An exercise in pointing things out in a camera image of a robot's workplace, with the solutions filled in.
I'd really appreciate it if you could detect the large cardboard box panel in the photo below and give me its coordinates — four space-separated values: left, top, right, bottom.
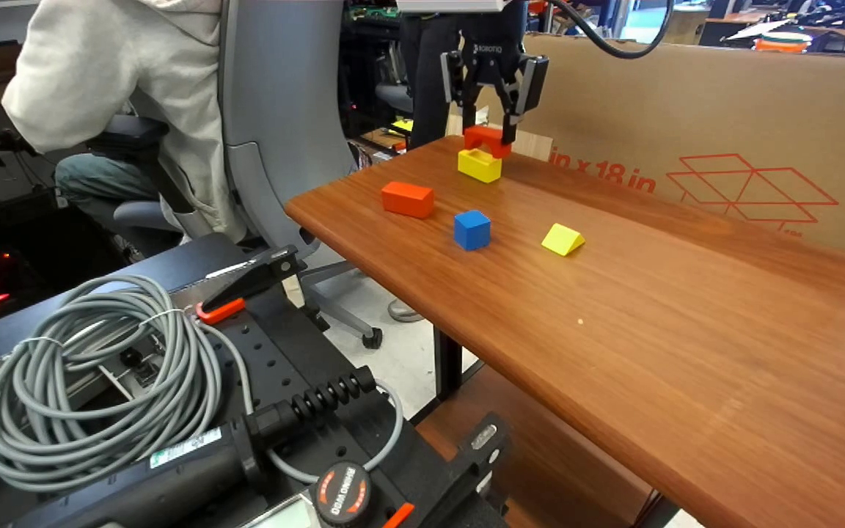
444 32 845 264

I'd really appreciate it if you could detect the person in white hoodie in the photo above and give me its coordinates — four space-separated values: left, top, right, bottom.
0 0 250 246

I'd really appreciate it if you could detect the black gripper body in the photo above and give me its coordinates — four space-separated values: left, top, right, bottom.
440 26 553 116

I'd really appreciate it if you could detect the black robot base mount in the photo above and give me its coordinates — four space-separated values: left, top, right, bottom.
0 230 513 528

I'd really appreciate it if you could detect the red black emergency stop knob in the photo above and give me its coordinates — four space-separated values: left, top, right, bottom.
308 459 376 528

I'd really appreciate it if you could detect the grey office chair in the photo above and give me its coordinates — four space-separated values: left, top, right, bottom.
107 0 425 352

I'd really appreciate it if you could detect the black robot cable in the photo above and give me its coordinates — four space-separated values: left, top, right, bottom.
547 0 680 60

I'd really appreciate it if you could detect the orange handled clamp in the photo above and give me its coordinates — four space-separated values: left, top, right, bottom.
192 254 299 329

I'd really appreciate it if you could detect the yellow rectangular block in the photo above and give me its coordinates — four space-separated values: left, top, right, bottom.
454 145 506 188

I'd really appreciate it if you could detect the orange arch block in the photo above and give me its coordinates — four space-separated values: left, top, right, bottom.
462 123 513 163

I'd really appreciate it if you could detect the blue cube block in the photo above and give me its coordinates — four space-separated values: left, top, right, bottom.
451 207 492 254

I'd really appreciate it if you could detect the coiled grey cable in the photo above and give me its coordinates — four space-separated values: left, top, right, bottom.
0 268 407 494

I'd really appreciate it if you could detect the orange rectangular block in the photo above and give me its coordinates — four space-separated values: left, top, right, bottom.
378 178 438 219

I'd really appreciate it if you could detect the yellow wedge block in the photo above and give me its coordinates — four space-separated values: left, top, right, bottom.
541 219 588 260

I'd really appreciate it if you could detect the black table leg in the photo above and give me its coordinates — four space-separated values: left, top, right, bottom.
432 324 467 402

